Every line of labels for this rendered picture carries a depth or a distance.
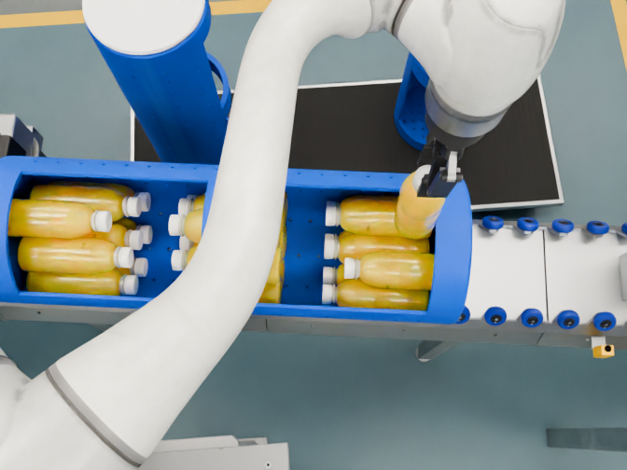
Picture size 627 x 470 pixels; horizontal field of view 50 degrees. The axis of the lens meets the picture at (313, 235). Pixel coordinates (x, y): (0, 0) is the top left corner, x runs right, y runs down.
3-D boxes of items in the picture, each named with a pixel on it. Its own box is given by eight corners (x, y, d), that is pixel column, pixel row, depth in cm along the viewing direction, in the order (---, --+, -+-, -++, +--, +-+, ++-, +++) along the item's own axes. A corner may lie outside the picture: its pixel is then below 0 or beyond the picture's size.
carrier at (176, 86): (207, 208, 232) (261, 149, 238) (146, 80, 148) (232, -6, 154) (146, 159, 237) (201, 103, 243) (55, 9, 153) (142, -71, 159)
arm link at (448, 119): (518, 41, 70) (502, 70, 76) (431, 36, 70) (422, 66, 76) (522, 119, 68) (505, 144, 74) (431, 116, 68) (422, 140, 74)
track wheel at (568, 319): (583, 315, 137) (580, 309, 138) (561, 314, 137) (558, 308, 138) (578, 331, 139) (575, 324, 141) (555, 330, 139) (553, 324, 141)
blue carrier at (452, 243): (444, 338, 138) (476, 301, 111) (21, 318, 139) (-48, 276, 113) (441, 211, 148) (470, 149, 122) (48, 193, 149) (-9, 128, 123)
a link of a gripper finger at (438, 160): (468, 131, 80) (469, 140, 80) (450, 181, 90) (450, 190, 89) (436, 129, 80) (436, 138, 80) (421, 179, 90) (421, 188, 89)
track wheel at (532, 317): (546, 313, 137) (544, 307, 139) (524, 312, 137) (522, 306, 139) (541, 329, 140) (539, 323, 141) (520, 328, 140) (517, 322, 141)
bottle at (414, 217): (442, 216, 115) (461, 176, 98) (419, 248, 114) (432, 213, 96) (409, 193, 117) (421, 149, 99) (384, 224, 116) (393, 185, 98)
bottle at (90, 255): (35, 247, 132) (130, 251, 132) (25, 278, 128) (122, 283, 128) (23, 227, 127) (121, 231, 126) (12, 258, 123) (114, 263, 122)
